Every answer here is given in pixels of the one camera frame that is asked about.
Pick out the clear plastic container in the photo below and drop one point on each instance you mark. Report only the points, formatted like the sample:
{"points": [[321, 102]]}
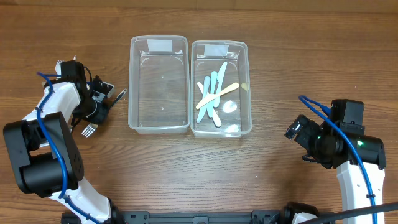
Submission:
{"points": [[159, 89], [234, 109]]}

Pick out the left clear plastic container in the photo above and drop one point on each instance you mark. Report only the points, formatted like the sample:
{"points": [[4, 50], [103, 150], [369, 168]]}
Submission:
{"points": [[159, 89]]}

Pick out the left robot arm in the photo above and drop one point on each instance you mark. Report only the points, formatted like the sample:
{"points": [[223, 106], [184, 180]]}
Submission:
{"points": [[44, 156]]}

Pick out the white plastic knife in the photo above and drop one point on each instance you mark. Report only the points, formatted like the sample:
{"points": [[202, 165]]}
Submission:
{"points": [[202, 110], [215, 118]]}

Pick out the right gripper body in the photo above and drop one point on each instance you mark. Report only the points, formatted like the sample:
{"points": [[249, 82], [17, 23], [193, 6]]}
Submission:
{"points": [[308, 137]]}

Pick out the beige plastic knife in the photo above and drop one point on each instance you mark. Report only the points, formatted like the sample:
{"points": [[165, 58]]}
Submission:
{"points": [[211, 97]]}

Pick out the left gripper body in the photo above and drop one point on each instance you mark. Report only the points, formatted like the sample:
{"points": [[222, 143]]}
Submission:
{"points": [[101, 111]]}

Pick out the light blue plastic knife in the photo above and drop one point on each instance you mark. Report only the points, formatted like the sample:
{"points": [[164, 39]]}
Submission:
{"points": [[220, 78]]}

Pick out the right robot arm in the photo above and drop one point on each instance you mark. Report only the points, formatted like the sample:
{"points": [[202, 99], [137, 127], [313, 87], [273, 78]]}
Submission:
{"points": [[340, 143]]}

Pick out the right clear plastic container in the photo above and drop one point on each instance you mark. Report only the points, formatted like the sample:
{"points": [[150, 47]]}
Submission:
{"points": [[234, 109]]}

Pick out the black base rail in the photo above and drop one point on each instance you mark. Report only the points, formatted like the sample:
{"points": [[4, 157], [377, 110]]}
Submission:
{"points": [[256, 216]]}

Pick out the pale blue plastic knife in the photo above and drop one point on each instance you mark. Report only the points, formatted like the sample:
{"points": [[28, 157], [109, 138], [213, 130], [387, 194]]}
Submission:
{"points": [[214, 75]]}

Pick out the black handled metal fork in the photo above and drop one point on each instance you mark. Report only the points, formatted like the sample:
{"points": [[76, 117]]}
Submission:
{"points": [[91, 128]]}

